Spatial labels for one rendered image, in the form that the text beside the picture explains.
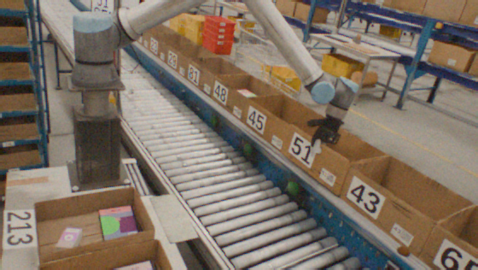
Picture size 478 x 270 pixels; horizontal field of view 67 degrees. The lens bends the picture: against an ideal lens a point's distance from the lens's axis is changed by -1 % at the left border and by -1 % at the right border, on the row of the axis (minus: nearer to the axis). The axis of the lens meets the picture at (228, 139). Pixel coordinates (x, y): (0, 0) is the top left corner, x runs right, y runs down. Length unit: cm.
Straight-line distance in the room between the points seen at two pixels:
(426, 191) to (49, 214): 155
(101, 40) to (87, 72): 14
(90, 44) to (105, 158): 50
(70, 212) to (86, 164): 24
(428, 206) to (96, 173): 147
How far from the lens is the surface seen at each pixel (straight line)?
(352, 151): 194
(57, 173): 187
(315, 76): 144
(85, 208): 158
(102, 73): 155
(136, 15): 164
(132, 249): 133
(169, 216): 158
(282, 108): 231
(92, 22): 152
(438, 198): 177
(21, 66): 247
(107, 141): 166
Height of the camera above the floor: 176
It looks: 27 degrees down
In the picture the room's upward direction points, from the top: 9 degrees clockwise
